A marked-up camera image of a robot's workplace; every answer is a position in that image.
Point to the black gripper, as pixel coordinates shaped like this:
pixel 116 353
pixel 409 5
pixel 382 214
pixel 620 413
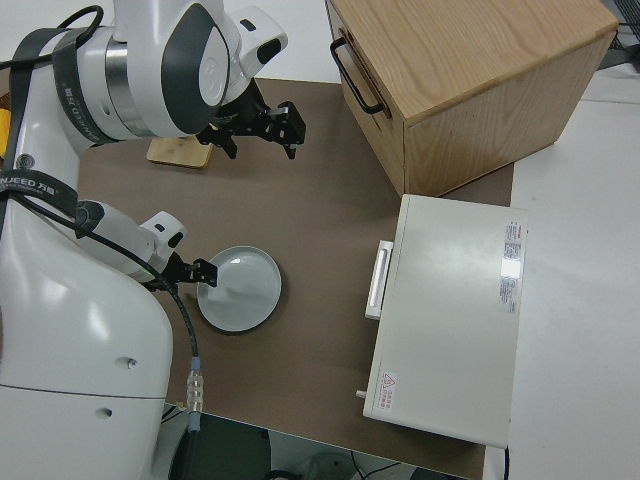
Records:
pixel 177 272
pixel 250 125

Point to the gray plate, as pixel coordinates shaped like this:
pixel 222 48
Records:
pixel 245 300

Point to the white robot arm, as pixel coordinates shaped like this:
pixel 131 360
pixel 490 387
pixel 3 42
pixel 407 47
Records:
pixel 75 325
pixel 125 235

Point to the wooden mug rack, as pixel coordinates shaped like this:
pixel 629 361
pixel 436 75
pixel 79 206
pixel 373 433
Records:
pixel 175 155

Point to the brown table mat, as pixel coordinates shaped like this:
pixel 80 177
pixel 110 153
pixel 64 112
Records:
pixel 325 225

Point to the black box under table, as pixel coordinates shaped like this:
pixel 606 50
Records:
pixel 225 450

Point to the gray round object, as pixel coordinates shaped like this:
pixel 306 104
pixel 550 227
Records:
pixel 325 467

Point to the wooden drawer cabinet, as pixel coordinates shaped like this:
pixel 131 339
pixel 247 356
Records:
pixel 475 50

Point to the white toaster oven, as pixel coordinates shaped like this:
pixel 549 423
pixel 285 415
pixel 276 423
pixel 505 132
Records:
pixel 450 325

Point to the brown wicker basket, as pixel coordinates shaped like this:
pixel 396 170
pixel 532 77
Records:
pixel 3 100

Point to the black mesh equipment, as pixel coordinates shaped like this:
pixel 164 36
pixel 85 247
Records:
pixel 630 45

